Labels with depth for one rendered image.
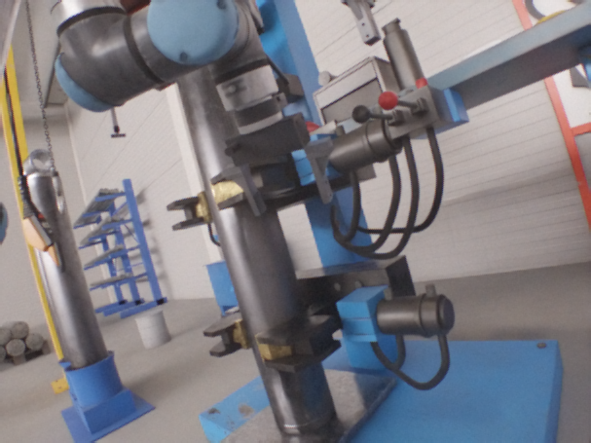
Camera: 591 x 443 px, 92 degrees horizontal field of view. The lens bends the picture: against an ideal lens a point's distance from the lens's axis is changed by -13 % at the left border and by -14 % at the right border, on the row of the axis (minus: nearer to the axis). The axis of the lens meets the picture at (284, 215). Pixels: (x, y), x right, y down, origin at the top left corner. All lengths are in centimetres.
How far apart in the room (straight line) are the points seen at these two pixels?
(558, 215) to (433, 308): 193
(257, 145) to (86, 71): 26
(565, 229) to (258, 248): 220
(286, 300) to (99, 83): 80
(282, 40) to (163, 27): 115
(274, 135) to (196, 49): 20
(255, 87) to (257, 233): 58
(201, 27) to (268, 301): 81
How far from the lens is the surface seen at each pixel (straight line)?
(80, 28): 46
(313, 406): 115
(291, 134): 51
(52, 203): 215
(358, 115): 64
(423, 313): 87
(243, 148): 55
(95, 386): 215
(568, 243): 274
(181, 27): 39
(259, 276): 100
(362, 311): 93
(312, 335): 90
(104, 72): 44
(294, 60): 146
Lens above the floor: 81
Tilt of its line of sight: 2 degrees up
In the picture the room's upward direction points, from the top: 16 degrees counter-clockwise
